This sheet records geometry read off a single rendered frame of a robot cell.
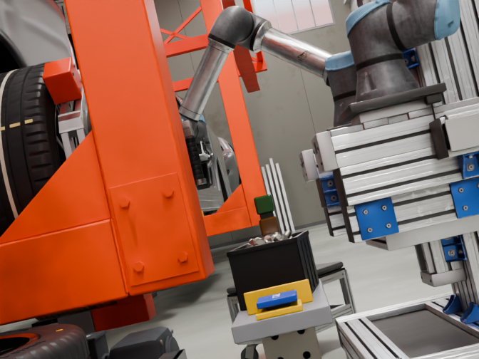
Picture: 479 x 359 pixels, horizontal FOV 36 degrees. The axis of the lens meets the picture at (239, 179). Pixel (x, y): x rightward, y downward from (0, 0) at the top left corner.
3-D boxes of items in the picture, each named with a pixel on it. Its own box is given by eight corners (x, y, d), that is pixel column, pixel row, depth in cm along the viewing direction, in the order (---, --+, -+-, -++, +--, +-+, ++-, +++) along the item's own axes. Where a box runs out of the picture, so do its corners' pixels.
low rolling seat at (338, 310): (300, 367, 285) (280, 281, 286) (237, 367, 311) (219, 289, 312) (364, 337, 314) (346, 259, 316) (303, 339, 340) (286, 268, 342)
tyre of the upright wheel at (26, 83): (67, 308, 238) (39, 119, 254) (137, 292, 237) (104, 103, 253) (-29, 292, 174) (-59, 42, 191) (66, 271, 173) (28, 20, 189)
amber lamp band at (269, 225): (263, 236, 166) (259, 219, 167) (280, 232, 166) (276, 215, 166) (261, 237, 162) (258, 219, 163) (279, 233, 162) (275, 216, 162)
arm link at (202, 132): (194, 111, 250) (202, 142, 249) (207, 113, 261) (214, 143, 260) (174, 117, 252) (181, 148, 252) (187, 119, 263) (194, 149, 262)
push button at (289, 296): (260, 309, 131) (257, 297, 131) (299, 300, 130) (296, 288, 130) (259, 315, 124) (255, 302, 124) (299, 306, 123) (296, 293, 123)
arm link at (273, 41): (358, 100, 232) (213, 33, 247) (366, 104, 246) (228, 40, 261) (376, 65, 230) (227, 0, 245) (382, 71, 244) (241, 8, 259)
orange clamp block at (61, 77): (56, 90, 197) (43, 63, 191) (85, 83, 197) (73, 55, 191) (54, 105, 192) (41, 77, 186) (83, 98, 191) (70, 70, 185)
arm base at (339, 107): (378, 122, 234) (371, 92, 234) (387, 115, 219) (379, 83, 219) (332, 132, 234) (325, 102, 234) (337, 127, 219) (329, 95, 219)
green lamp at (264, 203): (258, 215, 167) (254, 197, 167) (275, 211, 166) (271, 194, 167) (256, 215, 163) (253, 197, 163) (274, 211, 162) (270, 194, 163)
